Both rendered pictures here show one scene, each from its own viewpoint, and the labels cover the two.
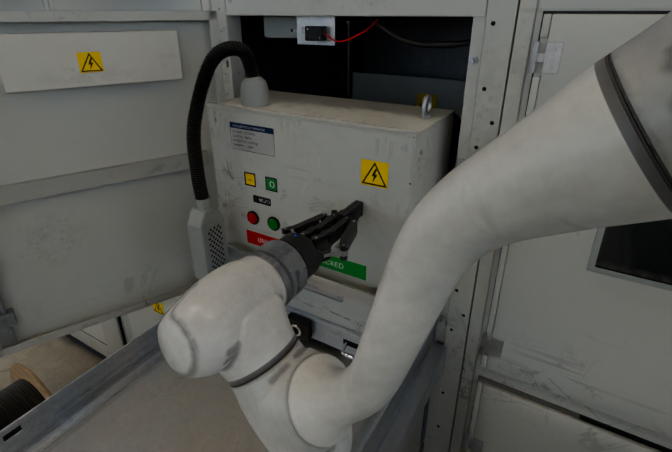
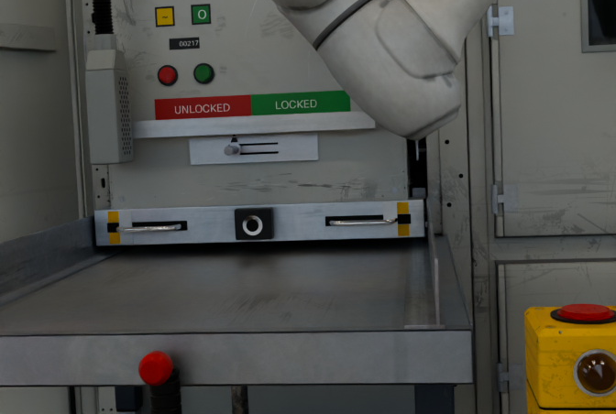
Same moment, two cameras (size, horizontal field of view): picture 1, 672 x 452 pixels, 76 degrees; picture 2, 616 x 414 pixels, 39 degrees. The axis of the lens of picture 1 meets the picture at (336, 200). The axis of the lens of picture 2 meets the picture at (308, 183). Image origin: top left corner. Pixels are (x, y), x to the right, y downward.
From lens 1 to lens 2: 0.90 m
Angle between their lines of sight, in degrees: 30
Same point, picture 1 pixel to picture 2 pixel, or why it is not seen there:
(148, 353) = (33, 276)
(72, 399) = not seen: outside the picture
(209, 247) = (119, 104)
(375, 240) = not seen: hidden behind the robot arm
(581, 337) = (597, 139)
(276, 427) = (402, 37)
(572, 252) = (564, 37)
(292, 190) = (235, 14)
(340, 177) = not seen: outside the picture
